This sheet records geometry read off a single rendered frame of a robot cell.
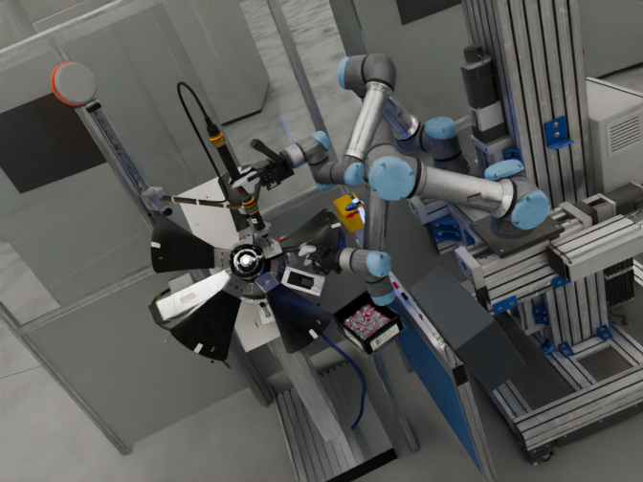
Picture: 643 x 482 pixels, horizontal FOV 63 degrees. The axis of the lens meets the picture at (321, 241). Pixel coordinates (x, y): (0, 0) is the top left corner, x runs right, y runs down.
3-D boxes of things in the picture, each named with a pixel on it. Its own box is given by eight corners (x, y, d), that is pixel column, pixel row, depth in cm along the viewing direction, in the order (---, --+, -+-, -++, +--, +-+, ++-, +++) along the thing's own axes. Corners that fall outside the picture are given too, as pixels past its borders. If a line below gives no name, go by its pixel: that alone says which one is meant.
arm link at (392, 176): (540, 178, 160) (369, 138, 149) (563, 200, 147) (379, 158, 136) (521, 212, 166) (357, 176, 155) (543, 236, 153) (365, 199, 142)
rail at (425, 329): (360, 253, 240) (355, 239, 236) (368, 250, 240) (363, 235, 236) (456, 386, 162) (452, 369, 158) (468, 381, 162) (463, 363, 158)
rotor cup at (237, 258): (223, 264, 192) (215, 259, 179) (252, 237, 194) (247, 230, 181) (250, 293, 190) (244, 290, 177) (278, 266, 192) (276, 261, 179)
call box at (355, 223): (340, 220, 232) (331, 200, 227) (360, 210, 233) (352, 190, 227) (351, 236, 218) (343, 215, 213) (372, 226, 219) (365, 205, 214)
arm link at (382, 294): (391, 282, 176) (382, 256, 170) (399, 303, 166) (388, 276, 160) (369, 290, 176) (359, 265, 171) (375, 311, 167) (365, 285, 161)
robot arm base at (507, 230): (522, 207, 181) (518, 182, 176) (547, 226, 168) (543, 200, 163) (482, 224, 181) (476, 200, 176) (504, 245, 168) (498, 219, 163)
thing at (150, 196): (146, 210, 223) (137, 193, 219) (159, 201, 227) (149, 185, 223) (160, 212, 217) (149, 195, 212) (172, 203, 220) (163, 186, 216)
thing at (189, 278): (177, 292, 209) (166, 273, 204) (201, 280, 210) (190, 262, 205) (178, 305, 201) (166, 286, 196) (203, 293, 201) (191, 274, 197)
